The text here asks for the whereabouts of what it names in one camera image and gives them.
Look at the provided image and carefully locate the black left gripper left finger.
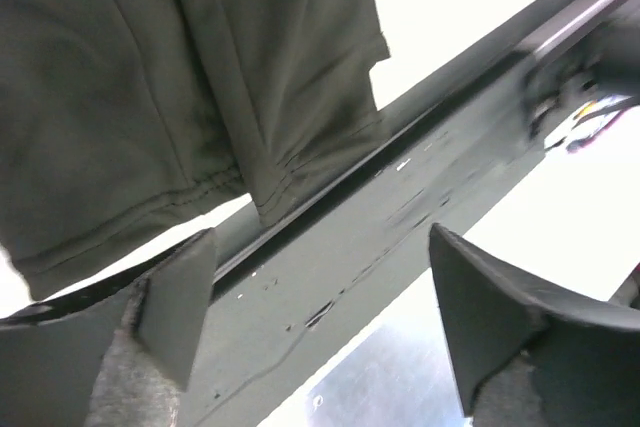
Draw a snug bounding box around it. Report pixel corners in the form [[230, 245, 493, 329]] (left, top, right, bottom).
[[1, 229, 216, 426]]

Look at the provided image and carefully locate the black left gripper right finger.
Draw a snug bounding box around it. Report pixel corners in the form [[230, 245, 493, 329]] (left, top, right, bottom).
[[429, 224, 639, 427]]

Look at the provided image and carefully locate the black printed t-shirt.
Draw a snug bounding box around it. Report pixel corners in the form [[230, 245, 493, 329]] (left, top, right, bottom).
[[1, 0, 389, 301]]

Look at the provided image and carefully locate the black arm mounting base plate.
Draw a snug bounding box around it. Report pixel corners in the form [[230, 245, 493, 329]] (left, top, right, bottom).
[[0, 0, 640, 427]]

